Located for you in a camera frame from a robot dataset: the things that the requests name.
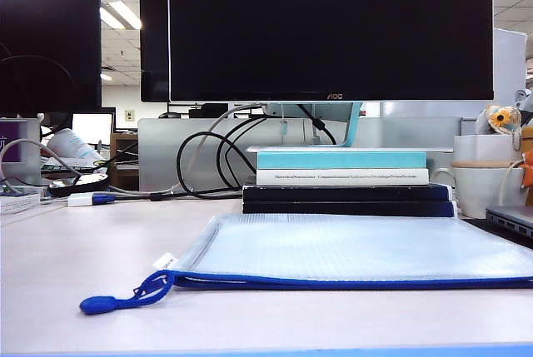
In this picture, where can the transparent file bag blue zipper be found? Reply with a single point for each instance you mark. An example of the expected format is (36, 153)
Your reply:
(333, 249)

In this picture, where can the teal book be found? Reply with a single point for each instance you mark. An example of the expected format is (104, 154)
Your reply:
(341, 160)

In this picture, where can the white book with printed spine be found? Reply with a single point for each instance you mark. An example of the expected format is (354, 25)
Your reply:
(341, 180)

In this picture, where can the dark navy book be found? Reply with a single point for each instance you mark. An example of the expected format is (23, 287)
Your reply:
(345, 208)
(345, 193)

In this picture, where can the white light-blue monitor stand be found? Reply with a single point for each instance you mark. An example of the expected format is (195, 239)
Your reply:
(353, 128)

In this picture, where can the black AOC monitor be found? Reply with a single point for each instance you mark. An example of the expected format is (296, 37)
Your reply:
(333, 28)

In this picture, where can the brown wooden cabinet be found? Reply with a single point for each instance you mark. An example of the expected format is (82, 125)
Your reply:
(118, 140)

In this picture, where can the black monitor with white label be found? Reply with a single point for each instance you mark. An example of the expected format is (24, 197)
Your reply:
(154, 41)

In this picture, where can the monitor with white screen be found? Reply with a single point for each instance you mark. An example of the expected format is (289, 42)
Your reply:
(91, 128)

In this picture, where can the black round monitor base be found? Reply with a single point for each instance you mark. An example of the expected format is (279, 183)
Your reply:
(83, 186)

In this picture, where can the white adapter with blue plug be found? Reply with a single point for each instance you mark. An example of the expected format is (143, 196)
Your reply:
(79, 199)

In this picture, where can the white rolled paper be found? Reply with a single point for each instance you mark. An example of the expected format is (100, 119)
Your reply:
(71, 142)

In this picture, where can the fluorescent ceiling light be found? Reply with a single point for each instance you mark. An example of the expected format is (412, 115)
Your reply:
(121, 16)

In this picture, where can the flat stack of magazines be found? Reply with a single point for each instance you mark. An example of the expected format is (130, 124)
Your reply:
(62, 167)

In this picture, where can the white ceramic mug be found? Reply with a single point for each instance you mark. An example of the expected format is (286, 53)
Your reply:
(474, 190)

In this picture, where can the white cup with tan band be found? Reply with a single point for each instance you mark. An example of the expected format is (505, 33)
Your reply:
(479, 147)

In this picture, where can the plush toy with orange flower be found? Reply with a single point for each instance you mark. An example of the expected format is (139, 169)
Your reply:
(499, 117)

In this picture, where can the black monitor with thin bezel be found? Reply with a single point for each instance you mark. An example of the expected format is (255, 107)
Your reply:
(50, 41)

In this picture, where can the grey laptop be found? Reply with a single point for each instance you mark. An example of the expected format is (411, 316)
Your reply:
(514, 213)

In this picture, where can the stack of white booklets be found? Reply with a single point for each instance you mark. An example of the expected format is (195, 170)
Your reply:
(16, 203)

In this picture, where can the white box with purple label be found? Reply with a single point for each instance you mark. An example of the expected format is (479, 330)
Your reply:
(8, 145)

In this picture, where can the white board panel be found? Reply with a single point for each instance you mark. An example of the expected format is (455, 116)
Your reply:
(510, 65)

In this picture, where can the orange toy figure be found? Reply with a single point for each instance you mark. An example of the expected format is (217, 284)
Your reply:
(529, 174)

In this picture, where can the grey-blue plush toy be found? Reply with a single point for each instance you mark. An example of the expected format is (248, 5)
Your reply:
(525, 101)

